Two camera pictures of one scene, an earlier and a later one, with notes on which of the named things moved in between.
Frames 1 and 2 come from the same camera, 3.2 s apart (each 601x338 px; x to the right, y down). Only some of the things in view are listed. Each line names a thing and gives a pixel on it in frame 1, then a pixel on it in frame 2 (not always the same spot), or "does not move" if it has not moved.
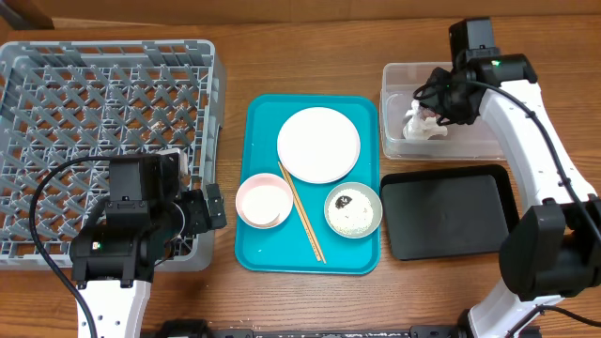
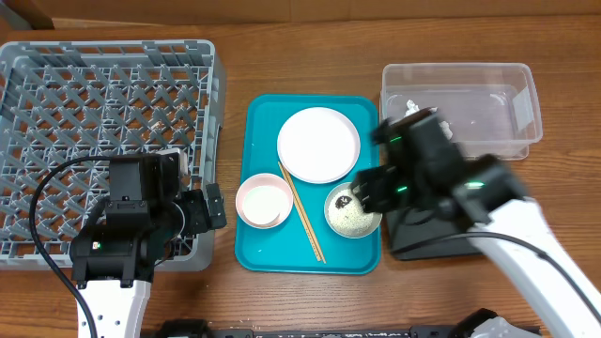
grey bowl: [353, 210] does not move
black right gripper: [435, 97] to [376, 186]
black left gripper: [198, 220] does not move
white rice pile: [355, 216] does not move
